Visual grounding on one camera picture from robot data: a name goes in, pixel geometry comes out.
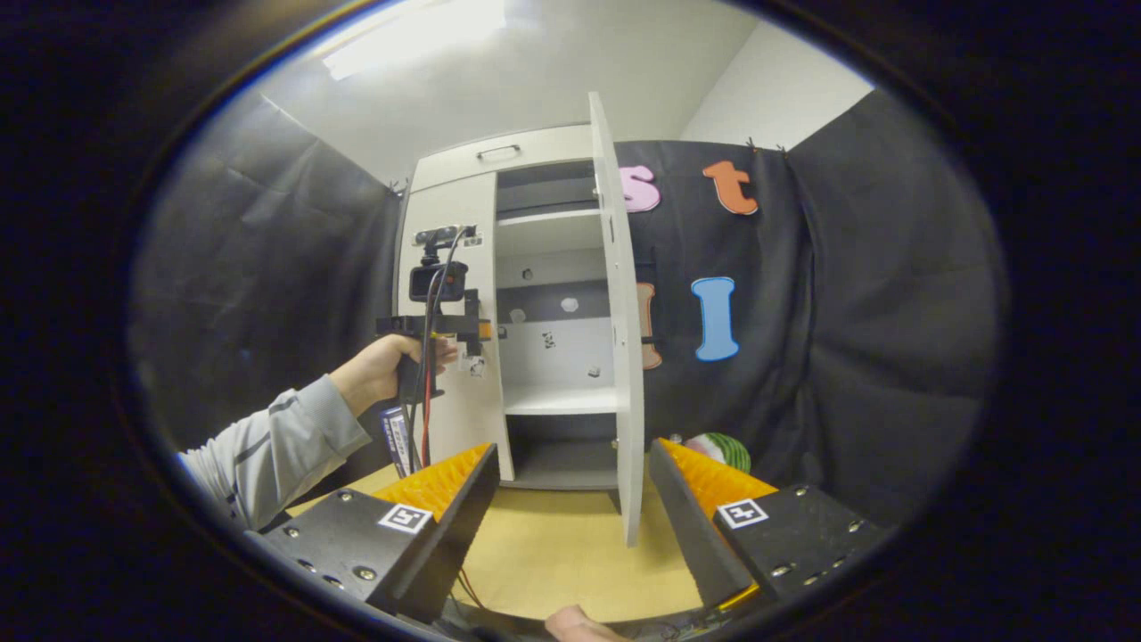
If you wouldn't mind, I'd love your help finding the cabinet door with headphone sticker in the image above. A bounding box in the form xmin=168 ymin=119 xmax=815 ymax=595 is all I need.
xmin=588 ymin=92 xmax=646 ymax=548

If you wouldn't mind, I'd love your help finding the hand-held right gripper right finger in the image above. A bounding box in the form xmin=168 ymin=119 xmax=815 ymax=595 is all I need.
xmin=647 ymin=437 xmax=892 ymax=612

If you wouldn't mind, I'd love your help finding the beige double-door shoe cabinet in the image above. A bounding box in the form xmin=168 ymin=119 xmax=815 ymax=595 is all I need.
xmin=397 ymin=125 xmax=647 ymax=491

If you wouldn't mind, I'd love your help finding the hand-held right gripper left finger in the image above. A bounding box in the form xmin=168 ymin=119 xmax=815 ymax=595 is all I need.
xmin=259 ymin=442 xmax=502 ymax=625

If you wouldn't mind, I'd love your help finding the watermelon slice toy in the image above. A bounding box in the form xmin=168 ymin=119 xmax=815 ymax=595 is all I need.
xmin=682 ymin=432 xmax=752 ymax=473

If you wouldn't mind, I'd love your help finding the black backdrop cloth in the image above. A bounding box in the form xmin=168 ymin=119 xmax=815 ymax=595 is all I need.
xmin=129 ymin=89 xmax=1008 ymax=536

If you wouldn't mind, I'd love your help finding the black cable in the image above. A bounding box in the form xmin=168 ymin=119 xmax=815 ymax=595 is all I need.
xmin=408 ymin=227 xmax=472 ymax=420

